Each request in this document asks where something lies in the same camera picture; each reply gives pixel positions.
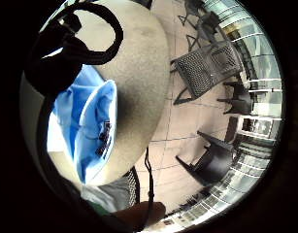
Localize light blue garment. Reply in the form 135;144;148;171
46;64;118;185

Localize black plastic chair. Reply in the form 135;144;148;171
178;0;228;51
216;81;254;117
175;130;238;186

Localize black mesh chair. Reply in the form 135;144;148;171
169;40;246;106
122;165;142;209

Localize the person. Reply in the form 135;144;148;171
80;174;138;216

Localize black cable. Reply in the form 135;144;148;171
144;147;156;224

